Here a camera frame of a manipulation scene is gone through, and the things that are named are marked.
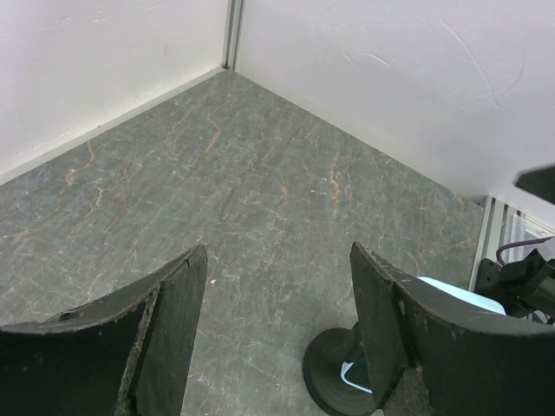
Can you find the black phone stand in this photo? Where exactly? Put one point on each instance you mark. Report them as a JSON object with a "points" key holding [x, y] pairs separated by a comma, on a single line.
{"points": [[336, 375]]}

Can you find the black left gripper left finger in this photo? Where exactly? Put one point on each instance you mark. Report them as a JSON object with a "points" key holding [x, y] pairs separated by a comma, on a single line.
{"points": [[126, 353]]}

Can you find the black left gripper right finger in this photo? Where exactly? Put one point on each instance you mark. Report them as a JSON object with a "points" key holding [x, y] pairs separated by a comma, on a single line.
{"points": [[459, 358]]}

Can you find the phone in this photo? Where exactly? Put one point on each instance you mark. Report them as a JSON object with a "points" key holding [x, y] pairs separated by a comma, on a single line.
{"points": [[459, 294]]}

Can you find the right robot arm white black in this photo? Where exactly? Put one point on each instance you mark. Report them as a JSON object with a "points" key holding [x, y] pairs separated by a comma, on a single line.
{"points": [[540, 182]]}

